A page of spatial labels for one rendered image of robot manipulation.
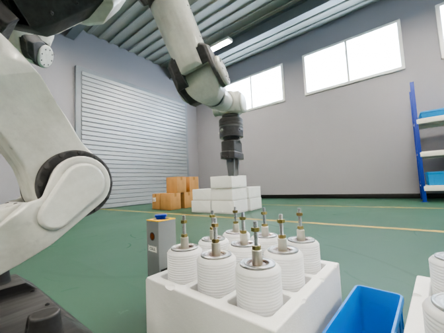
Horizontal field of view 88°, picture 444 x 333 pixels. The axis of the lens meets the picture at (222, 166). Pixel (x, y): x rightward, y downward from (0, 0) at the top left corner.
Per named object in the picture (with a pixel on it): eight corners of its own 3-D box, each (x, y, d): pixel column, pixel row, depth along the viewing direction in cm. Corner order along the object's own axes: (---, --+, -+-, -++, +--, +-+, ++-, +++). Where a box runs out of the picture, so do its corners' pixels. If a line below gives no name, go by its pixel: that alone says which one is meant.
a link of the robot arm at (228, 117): (240, 123, 80) (238, 90, 81) (211, 126, 83) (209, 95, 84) (246, 129, 90) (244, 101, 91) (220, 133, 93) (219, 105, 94)
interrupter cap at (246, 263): (271, 273, 44) (271, 270, 44) (234, 269, 47) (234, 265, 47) (279, 261, 51) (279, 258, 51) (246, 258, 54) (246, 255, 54)
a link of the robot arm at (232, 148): (237, 156, 77) (236, 121, 77) (212, 158, 81) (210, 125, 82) (250, 159, 88) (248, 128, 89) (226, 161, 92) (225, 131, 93)
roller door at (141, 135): (76, 211, 468) (76, 64, 491) (73, 211, 475) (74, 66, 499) (190, 199, 719) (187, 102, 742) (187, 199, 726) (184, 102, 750)
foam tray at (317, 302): (282, 452, 36) (275, 331, 38) (146, 347, 62) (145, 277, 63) (344, 328, 66) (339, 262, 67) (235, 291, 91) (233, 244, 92)
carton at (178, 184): (186, 191, 447) (185, 176, 449) (177, 192, 427) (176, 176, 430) (176, 192, 464) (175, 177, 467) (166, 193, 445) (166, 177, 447)
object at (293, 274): (309, 318, 59) (304, 246, 60) (306, 343, 50) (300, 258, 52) (271, 312, 63) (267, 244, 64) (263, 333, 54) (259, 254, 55)
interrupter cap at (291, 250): (300, 248, 60) (299, 245, 60) (296, 257, 53) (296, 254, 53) (270, 246, 63) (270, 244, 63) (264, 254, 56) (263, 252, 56)
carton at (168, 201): (181, 209, 432) (180, 192, 434) (170, 210, 413) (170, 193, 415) (170, 208, 450) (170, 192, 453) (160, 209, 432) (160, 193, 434)
